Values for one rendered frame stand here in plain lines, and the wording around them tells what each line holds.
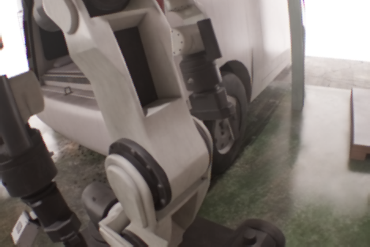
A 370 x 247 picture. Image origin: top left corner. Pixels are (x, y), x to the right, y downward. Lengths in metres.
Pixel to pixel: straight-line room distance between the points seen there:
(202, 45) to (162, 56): 0.18
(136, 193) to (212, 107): 0.30
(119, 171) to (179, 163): 0.10
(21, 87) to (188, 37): 0.36
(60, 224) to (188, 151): 0.24
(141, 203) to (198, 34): 0.38
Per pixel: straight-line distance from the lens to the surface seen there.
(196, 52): 0.57
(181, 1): 0.57
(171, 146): 0.39
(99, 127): 1.06
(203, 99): 0.59
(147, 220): 0.44
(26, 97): 0.34
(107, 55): 0.34
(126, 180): 0.38
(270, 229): 0.85
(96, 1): 0.41
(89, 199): 0.86
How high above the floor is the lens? 0.86
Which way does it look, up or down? 22 degrees down
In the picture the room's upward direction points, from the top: 8 degrees counter-clockwise
